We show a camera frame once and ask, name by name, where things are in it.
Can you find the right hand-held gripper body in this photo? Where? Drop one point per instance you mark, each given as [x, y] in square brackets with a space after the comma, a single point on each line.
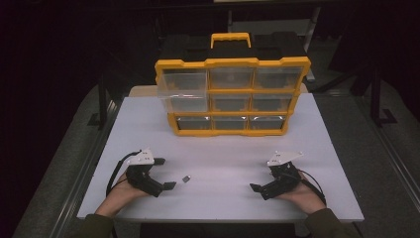
[284, 178]

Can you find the beige side table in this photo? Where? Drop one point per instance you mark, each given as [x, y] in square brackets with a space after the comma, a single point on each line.
[143, 91]

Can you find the small dark metal part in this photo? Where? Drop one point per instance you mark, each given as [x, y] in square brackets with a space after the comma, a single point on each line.
[186, 178]

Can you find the person's left hand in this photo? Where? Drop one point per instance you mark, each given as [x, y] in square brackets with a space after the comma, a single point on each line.
[119, 196]

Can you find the set of clear organizer drawers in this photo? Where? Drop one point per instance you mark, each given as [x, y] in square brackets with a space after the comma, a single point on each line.
[251, 99]

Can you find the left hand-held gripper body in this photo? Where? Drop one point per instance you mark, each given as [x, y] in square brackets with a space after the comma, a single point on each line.
[142, 178]

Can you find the person's right hand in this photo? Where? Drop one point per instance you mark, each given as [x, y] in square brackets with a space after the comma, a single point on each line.
[305, 196]

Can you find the yellow and black organizer case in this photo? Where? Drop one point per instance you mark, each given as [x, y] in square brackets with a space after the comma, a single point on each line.
[231, 62]

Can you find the dark metal stand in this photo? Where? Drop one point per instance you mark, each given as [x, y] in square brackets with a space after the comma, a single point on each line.
[376, 99]
[102, 102]

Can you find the clear plastic drawer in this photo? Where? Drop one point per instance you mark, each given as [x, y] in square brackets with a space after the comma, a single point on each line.
[185, 94]

